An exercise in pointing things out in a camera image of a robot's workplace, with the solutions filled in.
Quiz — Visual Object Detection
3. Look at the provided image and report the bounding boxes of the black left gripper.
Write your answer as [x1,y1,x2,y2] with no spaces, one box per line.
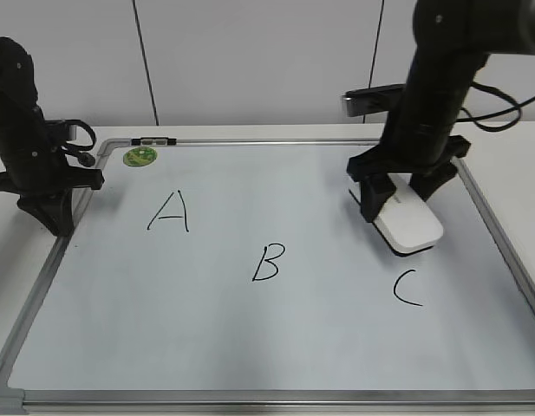
[0,101,104,237]

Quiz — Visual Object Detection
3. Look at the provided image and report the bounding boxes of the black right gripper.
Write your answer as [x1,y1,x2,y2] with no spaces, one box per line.
[347,97,470,223]

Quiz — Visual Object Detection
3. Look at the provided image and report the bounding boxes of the white whiteboard eraser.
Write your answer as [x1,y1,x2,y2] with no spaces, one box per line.
[348,173,445,257]

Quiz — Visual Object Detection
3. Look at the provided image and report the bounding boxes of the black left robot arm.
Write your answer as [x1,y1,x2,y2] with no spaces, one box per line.
[0,37,104,237]

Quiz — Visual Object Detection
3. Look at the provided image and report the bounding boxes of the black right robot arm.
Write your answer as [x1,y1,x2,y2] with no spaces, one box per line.
[343,1,535,223]

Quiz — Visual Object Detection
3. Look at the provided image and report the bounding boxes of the green round magnet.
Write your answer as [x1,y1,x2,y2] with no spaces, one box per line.
[122,146,158,167]

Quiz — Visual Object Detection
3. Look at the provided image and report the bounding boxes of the black marker holder clip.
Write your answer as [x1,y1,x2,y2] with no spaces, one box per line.
[130,137,177,146]

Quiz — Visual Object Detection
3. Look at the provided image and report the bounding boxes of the white magnetic whiteboard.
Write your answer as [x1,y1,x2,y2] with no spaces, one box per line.
[0,139,535,414]

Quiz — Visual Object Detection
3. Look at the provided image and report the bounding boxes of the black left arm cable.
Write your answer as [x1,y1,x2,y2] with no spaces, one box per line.
[58,119,98,168]

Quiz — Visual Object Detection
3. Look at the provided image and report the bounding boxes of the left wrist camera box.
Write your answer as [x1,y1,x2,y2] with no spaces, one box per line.
[45,119,82,146]

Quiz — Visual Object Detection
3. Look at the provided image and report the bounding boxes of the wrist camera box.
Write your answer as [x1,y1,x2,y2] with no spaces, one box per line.
[45,119,82,146]
[342,84,405,117]

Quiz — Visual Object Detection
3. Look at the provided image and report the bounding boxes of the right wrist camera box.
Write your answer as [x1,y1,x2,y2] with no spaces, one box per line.
[342,84,405,117]

